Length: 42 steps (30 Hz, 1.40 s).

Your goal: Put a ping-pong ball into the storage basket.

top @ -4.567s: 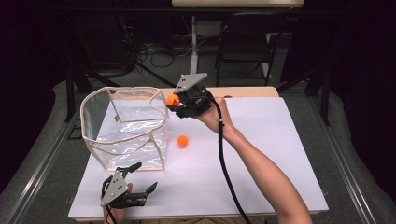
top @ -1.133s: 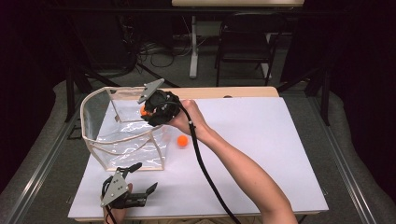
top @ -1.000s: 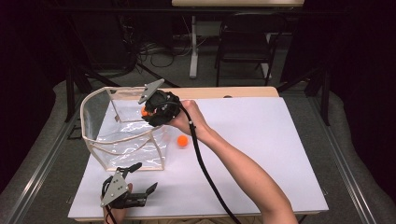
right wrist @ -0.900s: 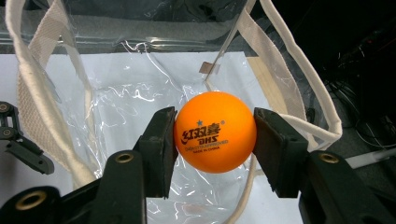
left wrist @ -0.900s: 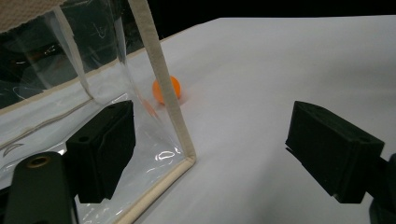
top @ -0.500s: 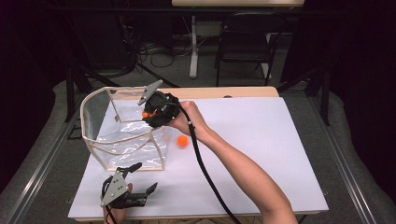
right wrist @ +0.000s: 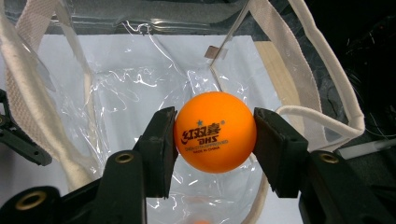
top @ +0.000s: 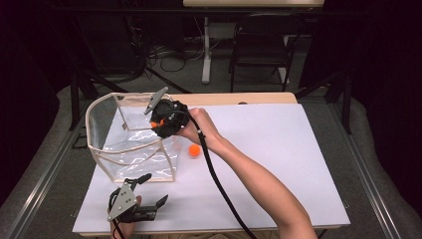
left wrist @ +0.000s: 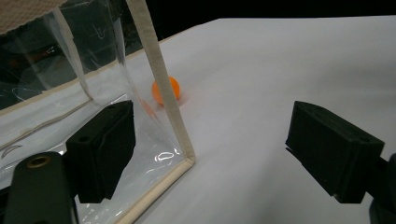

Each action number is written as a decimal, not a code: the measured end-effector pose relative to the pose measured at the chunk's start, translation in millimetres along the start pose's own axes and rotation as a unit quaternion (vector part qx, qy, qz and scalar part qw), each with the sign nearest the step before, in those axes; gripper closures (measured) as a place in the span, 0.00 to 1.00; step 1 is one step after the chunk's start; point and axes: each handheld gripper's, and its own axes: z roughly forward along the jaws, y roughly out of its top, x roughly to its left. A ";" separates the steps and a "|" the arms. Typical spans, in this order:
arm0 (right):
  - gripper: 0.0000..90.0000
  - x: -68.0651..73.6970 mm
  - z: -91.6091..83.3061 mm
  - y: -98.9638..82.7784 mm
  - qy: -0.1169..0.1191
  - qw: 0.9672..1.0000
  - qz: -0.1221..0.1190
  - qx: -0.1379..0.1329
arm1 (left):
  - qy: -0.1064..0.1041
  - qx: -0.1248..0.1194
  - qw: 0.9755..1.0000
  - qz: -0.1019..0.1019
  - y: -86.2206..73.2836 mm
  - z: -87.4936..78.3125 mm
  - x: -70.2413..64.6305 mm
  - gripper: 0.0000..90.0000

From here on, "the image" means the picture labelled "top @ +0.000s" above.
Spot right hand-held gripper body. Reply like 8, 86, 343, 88
143, 86, 190, 139

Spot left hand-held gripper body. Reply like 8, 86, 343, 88
106, 181, 157, 223

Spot clear plastic bag beige trim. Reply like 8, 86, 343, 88
85, 92, 182, 183

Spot person's right hand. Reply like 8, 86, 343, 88
176, 107, 222, 151

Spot person's left hand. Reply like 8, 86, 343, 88
109, 194, 143, 234

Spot person's tan pants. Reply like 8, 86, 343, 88
155, 231, 257, 239

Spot wooden table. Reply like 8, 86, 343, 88
79, 92, 342, 238

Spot white desk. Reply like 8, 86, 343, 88
182, 0, 325, 85

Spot black metal stand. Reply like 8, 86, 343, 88
67, 13, 102, 132
295, 66, 353, 135

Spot white board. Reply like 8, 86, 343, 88
72, 103, 351, 234

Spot black folding chair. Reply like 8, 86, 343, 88
228, 12, 307, 94

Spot left hand-held gripper cable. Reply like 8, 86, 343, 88
107, 187, 127, 239

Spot hand-held gripper cable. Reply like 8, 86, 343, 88
162, 109, 259, 239
107, 187, 127, 239

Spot right hand-held gripper cable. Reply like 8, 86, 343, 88
162, 109, 259, 239

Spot bundle of floor cables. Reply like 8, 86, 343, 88
145, 19, 217, 74

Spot metal floor rail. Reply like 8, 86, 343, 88
4, 122, 86, 239
331, 99, 404, 239

